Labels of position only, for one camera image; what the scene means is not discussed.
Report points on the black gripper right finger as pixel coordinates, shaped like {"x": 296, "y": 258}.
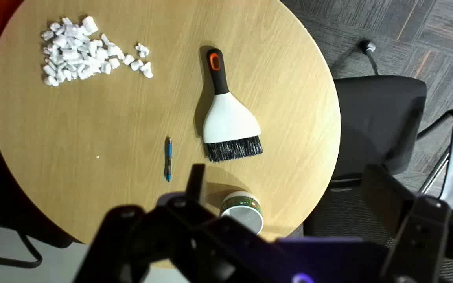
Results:
{"x": 421, "y": 241}

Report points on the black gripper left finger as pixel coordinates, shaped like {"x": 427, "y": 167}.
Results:
{"x": 126, "y": 246}

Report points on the pile of small white pieces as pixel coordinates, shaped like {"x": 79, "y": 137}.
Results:
{"x": 75, "y": 56}

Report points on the blue pen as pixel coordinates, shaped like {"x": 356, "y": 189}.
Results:
{"x": 167, "y": 158}

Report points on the white and green mug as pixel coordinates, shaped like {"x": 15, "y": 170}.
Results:
{"x": 243, "y": 214}

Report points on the black office chair with armrests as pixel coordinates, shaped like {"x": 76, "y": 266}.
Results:
{"x": 378, "y": 120}

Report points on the black mesh back chair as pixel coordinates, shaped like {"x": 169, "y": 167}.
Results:
{"x": 1, "y": 210}

